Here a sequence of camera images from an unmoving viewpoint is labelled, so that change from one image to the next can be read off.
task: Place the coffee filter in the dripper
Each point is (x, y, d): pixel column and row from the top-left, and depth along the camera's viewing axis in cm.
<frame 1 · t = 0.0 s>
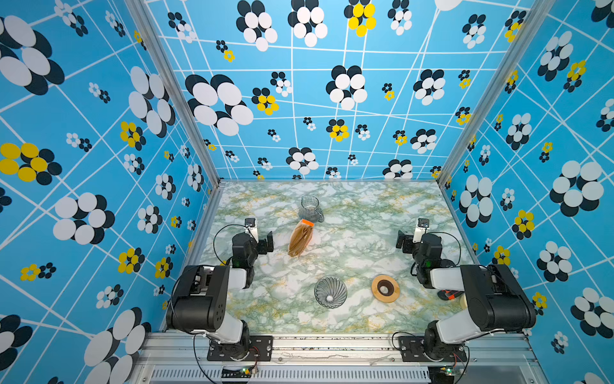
left hand: (260, 231, 94), fingers open
right hand: (415, 232, 94), fingers open
clear glass carafe: (309, 210, 101), point 8 cm above the table
ribbed glass dripper cone: (330, 292, 84), point 3 cm above the table
round wooden dripper holder: (385, 289, 87), on the table

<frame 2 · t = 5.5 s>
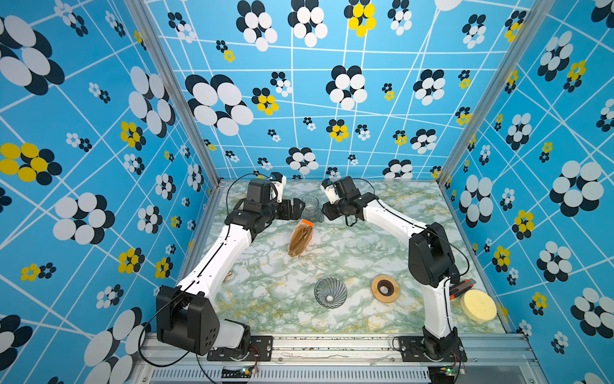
left hand: (294, 202, 81), fingers open
right hand: (327, 208, 96), fingers open
the named things where they were.

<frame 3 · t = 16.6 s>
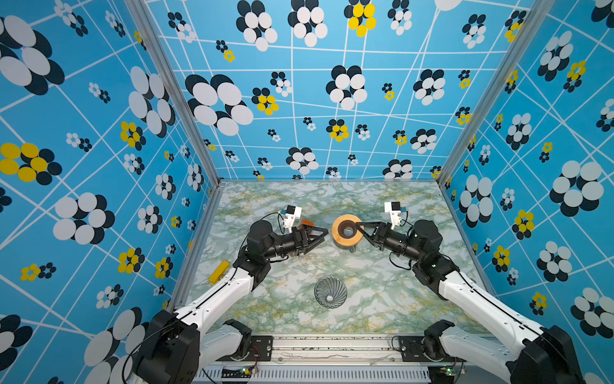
left hand: (326, 238, 68), fingers open
right hand: (357, 227, 70), fingers closed
round wooden dripper holder: (344, 230, 74), point 26 cm above the table
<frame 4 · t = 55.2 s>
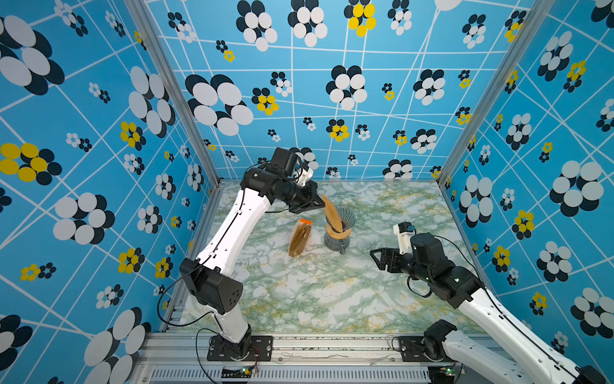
left hand: (327, 202, 71), fingers closed
right hand: (381, 253, 76), fingers open
ribbed glass dripper cone: (347, 220, 91), point 14 cm above the table
brown paper coffee filter: (333, 215, 78), point 25 cm above the table
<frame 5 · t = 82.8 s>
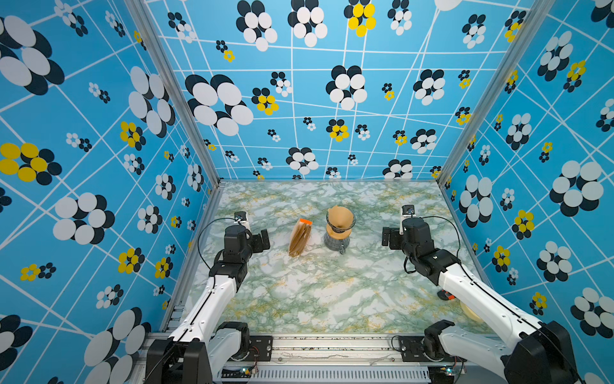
left hand: (254, 230, 85), fingers open
right hand: (399, 228, 83), fingers open
brown paper coffee filter: (340, 217, 89), point 16 cm above the table
